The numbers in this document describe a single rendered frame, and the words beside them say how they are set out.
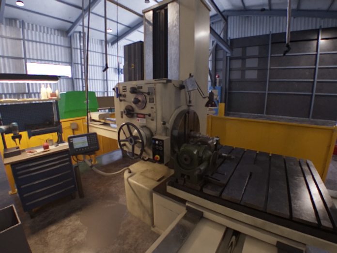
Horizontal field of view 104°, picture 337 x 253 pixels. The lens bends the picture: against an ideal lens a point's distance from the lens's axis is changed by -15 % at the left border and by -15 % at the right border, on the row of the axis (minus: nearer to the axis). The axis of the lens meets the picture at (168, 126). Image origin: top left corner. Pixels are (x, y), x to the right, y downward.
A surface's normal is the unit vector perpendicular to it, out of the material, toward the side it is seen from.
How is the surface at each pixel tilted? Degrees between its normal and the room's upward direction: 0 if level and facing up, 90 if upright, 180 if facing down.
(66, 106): 85
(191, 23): 90
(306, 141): 90
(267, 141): 90
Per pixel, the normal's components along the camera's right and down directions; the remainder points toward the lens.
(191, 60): -0.58, 0.17
